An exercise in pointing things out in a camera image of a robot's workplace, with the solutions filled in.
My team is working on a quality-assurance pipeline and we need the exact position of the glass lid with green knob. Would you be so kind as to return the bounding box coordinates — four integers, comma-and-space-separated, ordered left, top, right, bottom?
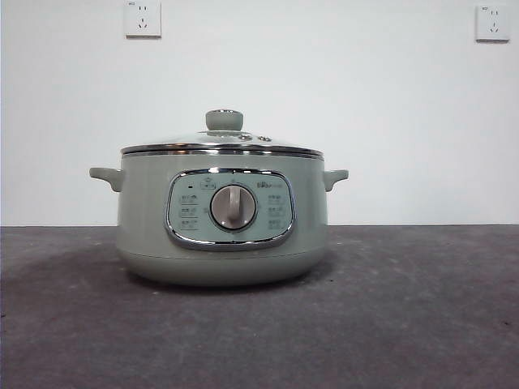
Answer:
121, 109, 325, 158

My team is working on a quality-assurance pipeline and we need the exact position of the sage green electric pot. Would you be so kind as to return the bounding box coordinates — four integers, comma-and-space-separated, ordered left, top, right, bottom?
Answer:
88, 152, 350, 288

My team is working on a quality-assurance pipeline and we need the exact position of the white wall socket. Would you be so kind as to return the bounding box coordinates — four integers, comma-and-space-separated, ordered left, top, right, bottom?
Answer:
474, 4, 512, 43
125, 0, 162, 40

